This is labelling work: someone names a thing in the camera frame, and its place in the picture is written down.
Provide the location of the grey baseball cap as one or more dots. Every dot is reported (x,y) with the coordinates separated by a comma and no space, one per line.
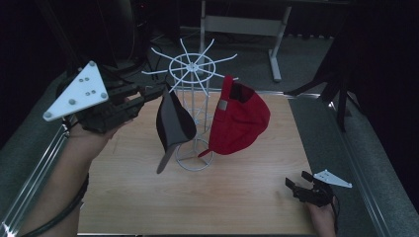
(174,128)

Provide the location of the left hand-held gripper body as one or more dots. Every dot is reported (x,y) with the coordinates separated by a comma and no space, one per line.
(79,92)

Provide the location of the person's left hand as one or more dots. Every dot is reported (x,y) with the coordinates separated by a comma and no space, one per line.
(89,140)

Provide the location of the aluminium frame rail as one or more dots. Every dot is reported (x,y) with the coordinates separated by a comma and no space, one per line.
(33,184)
(362,177)

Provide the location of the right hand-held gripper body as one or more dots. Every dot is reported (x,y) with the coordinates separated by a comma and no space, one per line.
(318,196)

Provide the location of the black tripod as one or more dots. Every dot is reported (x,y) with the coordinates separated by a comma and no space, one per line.
(342,98)

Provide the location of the person's right hand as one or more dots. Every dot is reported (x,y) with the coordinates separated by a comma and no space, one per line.
(324,219)

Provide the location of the red baseball cap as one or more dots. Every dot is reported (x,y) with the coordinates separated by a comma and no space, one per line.
(240,128)

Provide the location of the white desk frame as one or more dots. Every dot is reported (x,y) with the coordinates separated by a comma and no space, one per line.
(243,25)

